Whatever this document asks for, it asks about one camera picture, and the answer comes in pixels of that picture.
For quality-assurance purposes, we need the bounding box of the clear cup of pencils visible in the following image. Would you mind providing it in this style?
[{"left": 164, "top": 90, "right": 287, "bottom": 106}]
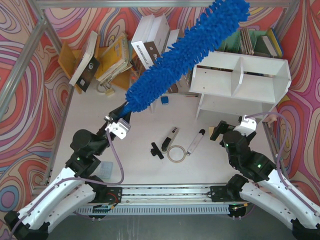
[{"left": 129, "top": 56, "right": 146, "bottom": 85}]

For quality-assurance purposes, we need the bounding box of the small white side shelf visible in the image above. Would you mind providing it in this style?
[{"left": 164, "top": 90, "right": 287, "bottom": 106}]
[{"left": 149, "top": 99, "right": 159, "bottom": 114}]

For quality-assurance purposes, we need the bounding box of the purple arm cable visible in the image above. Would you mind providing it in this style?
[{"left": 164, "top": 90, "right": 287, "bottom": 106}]
[
  {"left": 9, "top": 129, "right": 125, "bottom": 238},
  {"left": 246, "top": 112, "right": 320, "bottom": 216}
]

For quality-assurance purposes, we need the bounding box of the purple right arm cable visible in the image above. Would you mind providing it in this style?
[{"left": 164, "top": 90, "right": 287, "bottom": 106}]
[{"left": 246, "top": 112, "right": 320, "bottom": 216}]

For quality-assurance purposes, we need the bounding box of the tape roll ring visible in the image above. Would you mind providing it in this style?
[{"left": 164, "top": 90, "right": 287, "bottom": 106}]
[{"left": 167, "top": 145, "right": 186, "bottom": 164}]

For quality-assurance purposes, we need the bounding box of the black binder clip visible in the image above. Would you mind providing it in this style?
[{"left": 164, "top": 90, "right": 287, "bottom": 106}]
[{"left": 150, "top": 142, "right": 164, "bottom": 160}]

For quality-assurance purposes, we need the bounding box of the black and white book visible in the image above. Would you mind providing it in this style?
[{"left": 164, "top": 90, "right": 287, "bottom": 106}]
[{"left": 69, "top": 31, "right": 100, "bottom": 92}]

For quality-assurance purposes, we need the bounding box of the blue yellow book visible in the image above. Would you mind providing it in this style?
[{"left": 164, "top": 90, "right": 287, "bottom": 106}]
[{"left": 261, "top": 28, "right": 284, "bottom": 59}]

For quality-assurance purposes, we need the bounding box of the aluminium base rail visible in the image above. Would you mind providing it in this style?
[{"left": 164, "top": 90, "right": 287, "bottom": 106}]
[{"left": 69, "top": 186, "right": 249, "bottom": 219}]

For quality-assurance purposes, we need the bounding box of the white wooden bookshelf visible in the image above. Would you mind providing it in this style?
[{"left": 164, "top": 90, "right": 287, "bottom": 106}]
[{"left": 189, "top": 51, "right": 292, "bottom": 121}]

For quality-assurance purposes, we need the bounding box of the green desk organizer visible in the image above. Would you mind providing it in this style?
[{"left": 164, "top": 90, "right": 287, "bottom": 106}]
[{"left": 217, "top": 28, "right": 273, "bottom": 58}]

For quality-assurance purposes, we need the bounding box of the stack of yellow books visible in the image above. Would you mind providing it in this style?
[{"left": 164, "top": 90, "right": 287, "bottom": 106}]
[{"left": 96, "top": 32, "right": 132, "bottom": 84}]

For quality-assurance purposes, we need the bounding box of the white Mademoiselle book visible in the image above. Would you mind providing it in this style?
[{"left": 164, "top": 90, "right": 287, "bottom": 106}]
[{"left": 131, "top": 14, "right": 156, "bottom": 70}]

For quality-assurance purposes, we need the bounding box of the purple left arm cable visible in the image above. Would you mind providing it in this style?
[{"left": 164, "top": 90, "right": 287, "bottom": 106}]
[{"left": 9, "top": 129, "right": 125, "bottom": 238}]

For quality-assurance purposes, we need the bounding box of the blue microfiber duster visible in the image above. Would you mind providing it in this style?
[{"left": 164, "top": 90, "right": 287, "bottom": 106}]
[{"left": 119, "top": 0, "right": 250, "bottom": 117}]

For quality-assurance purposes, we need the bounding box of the silver black pen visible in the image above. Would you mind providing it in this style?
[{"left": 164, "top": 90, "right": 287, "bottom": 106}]
[{"left": 186, "top": 129, "right": 206, "bottom": 156}]

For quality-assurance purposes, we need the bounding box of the yellow sticky note pad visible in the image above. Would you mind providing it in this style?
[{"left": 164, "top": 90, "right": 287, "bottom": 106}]
[{"left": 208, "top": 126, "right": 215, "bottom": 136}]

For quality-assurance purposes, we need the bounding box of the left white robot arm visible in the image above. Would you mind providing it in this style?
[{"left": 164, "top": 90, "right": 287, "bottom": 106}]
[{"left": 4, "top": 105, "right": 131, "bottom": 240}]

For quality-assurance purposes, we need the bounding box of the grey black stapler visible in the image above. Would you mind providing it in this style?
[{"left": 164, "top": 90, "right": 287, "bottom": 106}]
[{"left": 161, "top": 127, "right": 179, "bottom": 153}]

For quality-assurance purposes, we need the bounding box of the blue pencil sharpener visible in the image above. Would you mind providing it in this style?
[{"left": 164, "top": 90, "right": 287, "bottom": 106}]
[{"left": 160, "top": 95, "right": 169, "bottom": 106}]

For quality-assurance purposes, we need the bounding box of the grey Lonely Ones book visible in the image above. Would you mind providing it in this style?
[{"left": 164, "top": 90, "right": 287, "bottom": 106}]
[{"left": 164, "top": 29, "right": 192, "bottom": 94}]

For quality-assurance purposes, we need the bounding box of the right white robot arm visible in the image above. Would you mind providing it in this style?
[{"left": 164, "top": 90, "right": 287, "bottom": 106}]
[{"left": 207, "top": 118, "right": 320, "bottom": 240}]

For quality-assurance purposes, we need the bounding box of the brown Fredonia book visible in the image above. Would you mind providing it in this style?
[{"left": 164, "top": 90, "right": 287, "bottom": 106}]
[{"left": 144, "top": 14, "right": 170, "bottom": 65}]

